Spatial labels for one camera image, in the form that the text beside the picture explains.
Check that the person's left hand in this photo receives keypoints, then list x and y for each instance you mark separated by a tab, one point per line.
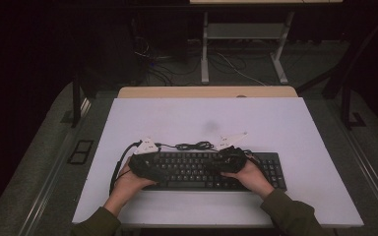
128	187

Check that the person's right hand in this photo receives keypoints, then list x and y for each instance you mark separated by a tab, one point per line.
252	182

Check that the white metal shelf stand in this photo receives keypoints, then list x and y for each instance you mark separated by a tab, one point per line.
242	31

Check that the wooden table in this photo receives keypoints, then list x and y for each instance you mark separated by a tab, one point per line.
206	92

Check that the black floor socket plate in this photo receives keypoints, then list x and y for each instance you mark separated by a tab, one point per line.
80	151

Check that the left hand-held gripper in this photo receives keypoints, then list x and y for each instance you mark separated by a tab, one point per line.
142	164

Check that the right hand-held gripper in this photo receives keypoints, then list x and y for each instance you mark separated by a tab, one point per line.
231	162

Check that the black computer keyboard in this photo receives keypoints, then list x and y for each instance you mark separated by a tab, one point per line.
193	185

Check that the black metal stand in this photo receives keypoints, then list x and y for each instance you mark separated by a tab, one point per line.
346	108

